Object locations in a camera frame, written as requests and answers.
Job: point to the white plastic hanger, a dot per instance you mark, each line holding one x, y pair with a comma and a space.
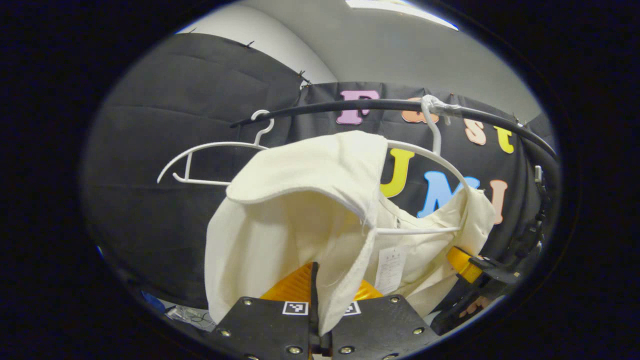
435, 157
210, 146

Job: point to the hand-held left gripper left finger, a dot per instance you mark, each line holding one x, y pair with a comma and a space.
270, 325

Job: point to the ceiling light panel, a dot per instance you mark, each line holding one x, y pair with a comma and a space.
400, 7

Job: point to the black backdrop cloth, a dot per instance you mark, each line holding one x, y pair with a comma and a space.
165, 165

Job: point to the black clothes rack rail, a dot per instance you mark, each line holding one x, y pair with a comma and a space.
380, 105

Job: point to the clear tape wrap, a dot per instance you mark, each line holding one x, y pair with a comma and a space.
442, 106

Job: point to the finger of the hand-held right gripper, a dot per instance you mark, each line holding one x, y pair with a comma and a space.
462, 262

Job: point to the blue object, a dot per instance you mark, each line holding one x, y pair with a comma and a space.
151, 301

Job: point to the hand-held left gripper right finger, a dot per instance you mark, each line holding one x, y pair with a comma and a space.
380, 325

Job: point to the cream button shirt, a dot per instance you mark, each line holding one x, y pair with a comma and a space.
290, 225

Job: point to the crumpled clear plastic wrap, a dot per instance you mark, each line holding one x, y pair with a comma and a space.
192, 316

